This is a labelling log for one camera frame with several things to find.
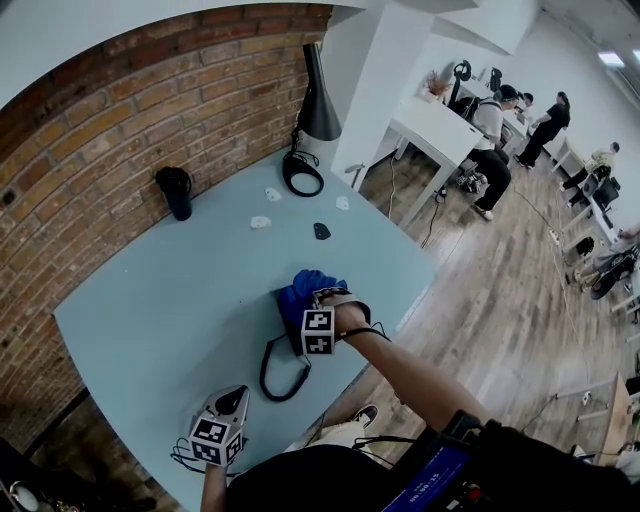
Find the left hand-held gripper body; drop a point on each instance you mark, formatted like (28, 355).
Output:
(210, 432)

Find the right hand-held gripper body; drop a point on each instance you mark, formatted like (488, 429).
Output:
(317, 332)

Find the blue cloth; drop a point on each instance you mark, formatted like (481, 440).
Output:
(300, 295)

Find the person's left forearm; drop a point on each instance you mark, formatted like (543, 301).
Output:
(215, 487)

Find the person's right forearm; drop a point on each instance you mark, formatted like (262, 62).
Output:
(410, 375)

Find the person's right hand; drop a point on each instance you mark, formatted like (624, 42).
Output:
(350, 317)

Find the small black plastic piece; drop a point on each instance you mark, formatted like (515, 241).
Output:
(322, 231)

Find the person's beige trouser leg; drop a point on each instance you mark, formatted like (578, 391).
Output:
(335, 432)

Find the person's black shirt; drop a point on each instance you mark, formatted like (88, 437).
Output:
(310, 480)

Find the small white plastic piece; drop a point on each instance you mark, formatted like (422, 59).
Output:
(272, 194)
(260, 222)
(342, 203)

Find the black chest-mounted screen device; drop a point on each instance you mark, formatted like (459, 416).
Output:
(430, 480)

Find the black tumbler bottle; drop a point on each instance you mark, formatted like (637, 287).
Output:
(180, 205)

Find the round white object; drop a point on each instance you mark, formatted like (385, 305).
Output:
(25, 500)

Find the black desk lamp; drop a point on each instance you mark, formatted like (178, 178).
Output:
(317, 117)

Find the large white office desk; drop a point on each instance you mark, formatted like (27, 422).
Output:
(435, 125)

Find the white power strip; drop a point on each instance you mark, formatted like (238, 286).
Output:
(554, 236)

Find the dried potted plant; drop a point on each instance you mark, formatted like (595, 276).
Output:
(436, 86)

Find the black bag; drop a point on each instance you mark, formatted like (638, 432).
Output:
(585, 246)

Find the tall black office chair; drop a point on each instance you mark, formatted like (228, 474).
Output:
(462, 70)

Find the light wooden desk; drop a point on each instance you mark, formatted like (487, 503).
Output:
(620, 420)

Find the rectangular ceiling light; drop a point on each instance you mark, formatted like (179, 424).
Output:
(611, 58)

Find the grey metal bracket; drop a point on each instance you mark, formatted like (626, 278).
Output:
(356, 167)

